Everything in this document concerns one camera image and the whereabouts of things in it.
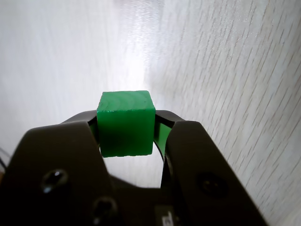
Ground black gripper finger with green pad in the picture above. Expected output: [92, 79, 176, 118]
[152, 110, 269, 226]
[0, 110, 123, 226]

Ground green wooden cube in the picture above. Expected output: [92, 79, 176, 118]
[96, 90, 156, 158]

